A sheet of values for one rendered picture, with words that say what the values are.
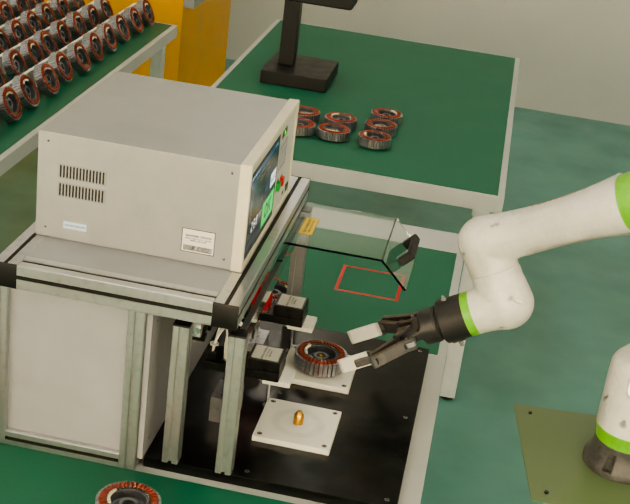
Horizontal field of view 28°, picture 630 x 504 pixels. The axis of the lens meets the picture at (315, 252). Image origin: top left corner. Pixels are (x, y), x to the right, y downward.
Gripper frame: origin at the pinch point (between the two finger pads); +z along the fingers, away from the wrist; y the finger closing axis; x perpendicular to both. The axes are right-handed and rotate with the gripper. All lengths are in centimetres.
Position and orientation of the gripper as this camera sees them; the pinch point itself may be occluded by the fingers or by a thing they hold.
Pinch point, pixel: (349, 350)
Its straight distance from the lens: 264.3
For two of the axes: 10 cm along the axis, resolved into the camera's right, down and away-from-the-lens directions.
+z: -9.1, 3.0, 3.0
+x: -3.9, -8.8, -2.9
